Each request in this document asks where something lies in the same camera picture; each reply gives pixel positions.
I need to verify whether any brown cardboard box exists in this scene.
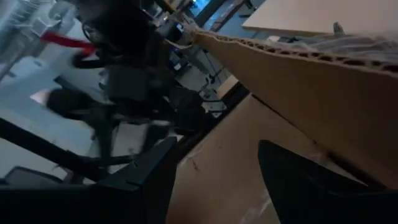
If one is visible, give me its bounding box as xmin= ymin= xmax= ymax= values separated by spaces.
xmin=166 ymin=29 xmax=398 ymax=224

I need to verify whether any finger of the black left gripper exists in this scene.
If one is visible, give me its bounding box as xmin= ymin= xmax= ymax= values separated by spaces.
xmin=46 ymin=88 xmax=121 ymax=127
xmin=167 ymin=86 xmax=216 ymax=135

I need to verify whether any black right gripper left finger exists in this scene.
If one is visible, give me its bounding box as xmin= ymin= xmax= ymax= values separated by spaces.
xmin=0 ymin=136 xmax=178 ymax=224

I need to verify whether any black clamp knob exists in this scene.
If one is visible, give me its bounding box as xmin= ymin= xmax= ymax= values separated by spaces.
xmin=332 ymin=21 xmax=346 ymax=35

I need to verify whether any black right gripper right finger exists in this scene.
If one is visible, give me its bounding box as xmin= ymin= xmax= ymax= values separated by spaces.
xmin=257 ymin=139 xmax=398 ymax=224

